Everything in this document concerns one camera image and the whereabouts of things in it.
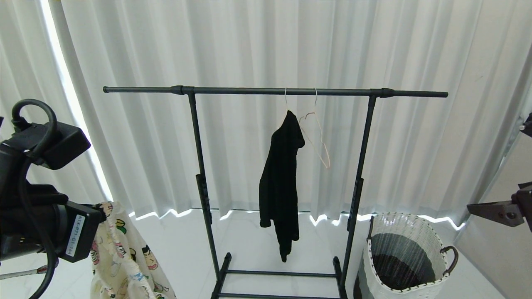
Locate black shorts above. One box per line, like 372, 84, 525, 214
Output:
259, 110, 306, 263

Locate white laundry basket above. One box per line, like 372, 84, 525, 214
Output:
353, 213, 459, 299

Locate white curtain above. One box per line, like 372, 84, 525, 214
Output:
0, 0, 532, 227

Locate cream printed garment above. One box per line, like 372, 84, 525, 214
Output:
90, 201, 177, 299

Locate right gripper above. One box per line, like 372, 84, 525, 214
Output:
467, 181, 532, 232

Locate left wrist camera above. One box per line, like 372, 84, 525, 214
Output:
0, 120, 92, 171

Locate black clothes rack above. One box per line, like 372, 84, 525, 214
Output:
103, 85, 448, 299

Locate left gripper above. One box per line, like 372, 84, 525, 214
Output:
0, 143, 102, 263

